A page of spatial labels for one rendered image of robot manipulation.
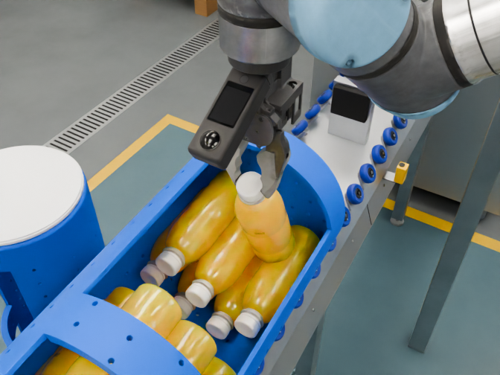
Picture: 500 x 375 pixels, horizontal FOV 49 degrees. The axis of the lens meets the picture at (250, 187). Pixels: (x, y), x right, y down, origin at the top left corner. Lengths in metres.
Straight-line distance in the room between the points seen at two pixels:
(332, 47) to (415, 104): 0.16
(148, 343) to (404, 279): 1.74
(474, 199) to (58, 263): 1.04
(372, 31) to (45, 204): 0.80
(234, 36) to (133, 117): 2.50
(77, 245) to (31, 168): 0.19
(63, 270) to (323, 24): 0.85
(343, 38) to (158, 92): 2.82
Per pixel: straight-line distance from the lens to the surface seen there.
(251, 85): 0.63
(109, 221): 2.51
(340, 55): 0.46
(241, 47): 0.59
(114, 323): 0.68
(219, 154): 0.60
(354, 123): 1.36
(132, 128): 3.00
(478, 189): 1.55
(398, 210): 2.44
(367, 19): 0.46
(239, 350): 0.93
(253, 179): 0.74
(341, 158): 1.34
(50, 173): 1.19
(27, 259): 1.12
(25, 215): 1.12
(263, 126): 0.65
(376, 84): 0.54
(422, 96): 0.57
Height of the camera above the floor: 1.79
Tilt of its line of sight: 44 degrees down
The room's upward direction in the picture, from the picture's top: straight up
